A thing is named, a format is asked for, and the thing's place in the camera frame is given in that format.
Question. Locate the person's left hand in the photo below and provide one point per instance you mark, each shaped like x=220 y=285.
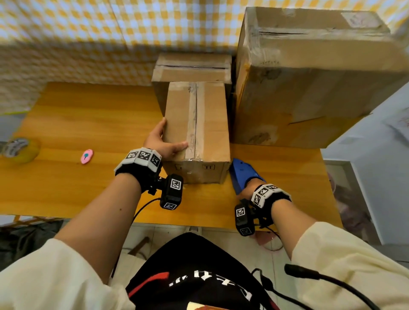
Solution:
x=158 y=142

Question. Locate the person's right hand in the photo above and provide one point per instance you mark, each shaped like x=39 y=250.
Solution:
x=249 y=190

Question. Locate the blue tape dispenser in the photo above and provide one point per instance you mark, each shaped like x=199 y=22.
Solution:
x=244 y=171

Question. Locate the cardboard box with black print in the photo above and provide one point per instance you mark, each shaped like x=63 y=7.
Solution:
x=214 y=127

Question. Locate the small plain cardboard box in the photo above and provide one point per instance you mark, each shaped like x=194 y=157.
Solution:
x=191 y=73

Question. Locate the cardboard box with white label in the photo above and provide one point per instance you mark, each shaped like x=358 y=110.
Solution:
x=319 y=80

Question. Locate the person's right forearm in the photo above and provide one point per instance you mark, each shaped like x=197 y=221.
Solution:
x=294 y=226

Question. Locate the person's left forearm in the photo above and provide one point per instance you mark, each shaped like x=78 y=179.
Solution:
x=99 y=223

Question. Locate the yellowish tape roll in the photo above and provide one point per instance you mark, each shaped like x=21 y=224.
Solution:
x=28 y=155

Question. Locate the white box with yellow tape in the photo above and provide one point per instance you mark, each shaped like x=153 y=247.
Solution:
x=25 y=219

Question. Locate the black wristband with markers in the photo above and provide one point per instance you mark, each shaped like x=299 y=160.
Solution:
x=274 y=204
x=137 y=172

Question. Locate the pink box cutter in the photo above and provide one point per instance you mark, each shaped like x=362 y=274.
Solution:
x=87 y=156

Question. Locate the pink bin with plastic bag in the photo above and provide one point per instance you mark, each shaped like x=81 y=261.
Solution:
x=331 y=182

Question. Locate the black printed garment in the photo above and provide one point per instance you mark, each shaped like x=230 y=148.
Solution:
x=191 y=252

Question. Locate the brown plush fabric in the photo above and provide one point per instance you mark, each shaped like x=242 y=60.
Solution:
x=351 y=210

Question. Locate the black table leg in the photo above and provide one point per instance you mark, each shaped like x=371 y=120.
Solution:
x=139 y=246

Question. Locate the yellow white checked cloth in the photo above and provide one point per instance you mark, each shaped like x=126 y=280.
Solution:
x=80 y=32

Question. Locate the white paper with red writing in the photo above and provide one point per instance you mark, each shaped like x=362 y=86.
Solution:
x=399 y=124

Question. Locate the dark grey cloth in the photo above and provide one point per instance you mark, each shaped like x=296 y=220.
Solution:
x=22 y=242

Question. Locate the cream long-sleeved top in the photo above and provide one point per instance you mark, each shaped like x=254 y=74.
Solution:
x=48 y=278

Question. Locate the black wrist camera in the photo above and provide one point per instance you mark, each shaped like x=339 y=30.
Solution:
x=171 y=193
x=244 y=222

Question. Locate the white wall socket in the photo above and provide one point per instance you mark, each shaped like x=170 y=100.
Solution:
x=350 y=140

